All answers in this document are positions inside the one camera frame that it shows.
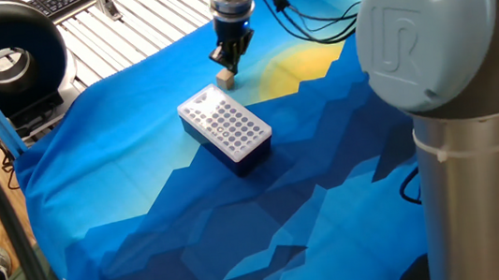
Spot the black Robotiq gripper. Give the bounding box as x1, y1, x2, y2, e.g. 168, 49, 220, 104
203, 10, 259, 79

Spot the small wooden cube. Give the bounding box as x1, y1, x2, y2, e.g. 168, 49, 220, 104
214, 66, 238, 93

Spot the blue tube rack white top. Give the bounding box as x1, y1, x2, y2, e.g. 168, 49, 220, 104
174, 77, 279, 184

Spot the blue mountain print cloth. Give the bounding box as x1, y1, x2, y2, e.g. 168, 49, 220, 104
0, 0, 499, 280

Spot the black computer keyboard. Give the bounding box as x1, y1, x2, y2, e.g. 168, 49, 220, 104
25, 0, 123, 22

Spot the black gripper cable bundle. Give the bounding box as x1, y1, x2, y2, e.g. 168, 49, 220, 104
255, 0, 366, 53

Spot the silver metal bracket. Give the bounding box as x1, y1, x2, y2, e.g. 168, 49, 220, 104
94, 0, 124, 24

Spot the black round ring lamp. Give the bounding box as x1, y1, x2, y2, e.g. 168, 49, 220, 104
0, 0, 85, 141

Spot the black cable with metal plug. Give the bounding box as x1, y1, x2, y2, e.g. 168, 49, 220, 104
395, 165, 426, 209

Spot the thin black wire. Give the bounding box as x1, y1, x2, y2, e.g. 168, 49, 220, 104
0, 137, 22, 192

